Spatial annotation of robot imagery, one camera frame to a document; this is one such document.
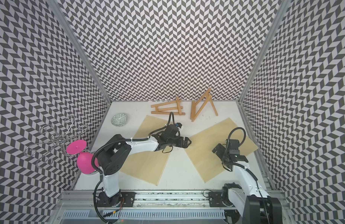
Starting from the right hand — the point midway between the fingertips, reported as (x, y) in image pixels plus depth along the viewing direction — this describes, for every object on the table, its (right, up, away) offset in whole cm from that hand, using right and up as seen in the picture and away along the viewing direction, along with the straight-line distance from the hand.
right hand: (218, 155), depth 87 cm
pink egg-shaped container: (-67, +5, -25) cm, 72 cm away
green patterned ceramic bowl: (-71, +22, +18) cm, 76 cm away
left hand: (-21, +8, +4) cm, 23 cm away
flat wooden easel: (-44, +32, +25) cm, 60 cm away
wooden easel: (-6, +38, +4) cm, 39 cm away
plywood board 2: (-7, -5, -2) cm, 8 cm away
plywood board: (-44, -6, -2) cm, 44 cm away
